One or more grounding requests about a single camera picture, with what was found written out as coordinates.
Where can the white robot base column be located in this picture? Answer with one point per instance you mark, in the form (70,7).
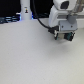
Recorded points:
(26,13)

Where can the black keyboard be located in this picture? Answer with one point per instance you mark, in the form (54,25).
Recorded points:
(10,19)

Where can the black kcup holder drawer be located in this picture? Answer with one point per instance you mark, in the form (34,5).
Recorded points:
(64,35)

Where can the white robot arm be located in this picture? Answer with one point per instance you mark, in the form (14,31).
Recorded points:
(73,6)

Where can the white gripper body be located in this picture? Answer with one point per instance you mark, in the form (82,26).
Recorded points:
(62,21)

